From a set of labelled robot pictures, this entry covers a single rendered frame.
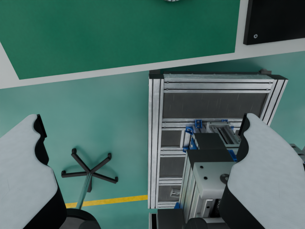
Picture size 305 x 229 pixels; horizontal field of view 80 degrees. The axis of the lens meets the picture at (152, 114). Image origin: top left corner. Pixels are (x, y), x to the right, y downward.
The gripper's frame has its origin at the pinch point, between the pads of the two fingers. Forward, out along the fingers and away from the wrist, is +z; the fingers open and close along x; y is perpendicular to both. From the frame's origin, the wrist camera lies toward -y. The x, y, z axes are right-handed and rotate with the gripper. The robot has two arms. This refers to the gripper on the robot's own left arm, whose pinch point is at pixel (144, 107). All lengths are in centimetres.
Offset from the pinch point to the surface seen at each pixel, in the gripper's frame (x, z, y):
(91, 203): -59, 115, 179
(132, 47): -3.3, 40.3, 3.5
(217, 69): 51, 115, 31
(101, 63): -12.0, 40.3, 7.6
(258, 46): 31, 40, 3
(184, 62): 11.0, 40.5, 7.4
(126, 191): -20, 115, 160
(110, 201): -38, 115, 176
